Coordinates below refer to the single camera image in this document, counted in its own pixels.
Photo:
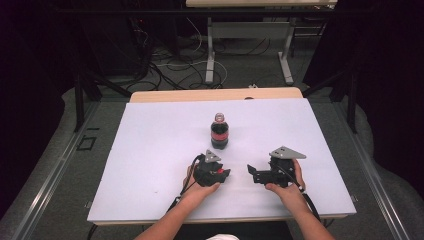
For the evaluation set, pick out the aluminium floor rail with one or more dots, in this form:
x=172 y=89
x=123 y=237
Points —
x=55 y=176
x=370 y=180

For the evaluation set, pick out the person's white clothing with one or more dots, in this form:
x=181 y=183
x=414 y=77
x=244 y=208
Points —
x=222 y=237

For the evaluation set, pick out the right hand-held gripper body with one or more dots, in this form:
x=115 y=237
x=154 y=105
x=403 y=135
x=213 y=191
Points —
x=278 y=175

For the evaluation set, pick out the person's right hand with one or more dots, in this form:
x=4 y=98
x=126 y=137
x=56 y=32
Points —
x=288 y=195

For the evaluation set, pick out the person's left hand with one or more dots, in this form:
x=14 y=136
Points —
x=198 y=195

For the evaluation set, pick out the dark curtain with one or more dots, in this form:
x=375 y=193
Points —
x=390 y=83
x=30 y=83

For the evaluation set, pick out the white desk with metal legs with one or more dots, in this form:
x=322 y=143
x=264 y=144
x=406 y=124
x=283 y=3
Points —
x=250 y=30

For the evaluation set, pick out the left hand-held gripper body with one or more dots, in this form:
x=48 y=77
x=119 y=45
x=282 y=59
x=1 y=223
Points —
x=206 y=173

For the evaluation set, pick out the black metal stand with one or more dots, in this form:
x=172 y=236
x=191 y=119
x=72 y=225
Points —
x=79 y=100
x=351 y=100

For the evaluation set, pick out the black horizontal bar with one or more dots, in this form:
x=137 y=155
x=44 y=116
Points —
x=166 y=11

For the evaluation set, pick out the white table cover sheet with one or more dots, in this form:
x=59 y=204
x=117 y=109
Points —
x=160 y=140

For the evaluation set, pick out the cola bottle with red label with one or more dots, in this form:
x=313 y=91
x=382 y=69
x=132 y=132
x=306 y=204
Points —
x=219 y=135

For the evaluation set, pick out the light wooden table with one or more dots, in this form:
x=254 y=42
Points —
x=200 y=95

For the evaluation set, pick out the red bottle cap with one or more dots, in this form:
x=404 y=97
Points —
x=220 y=171

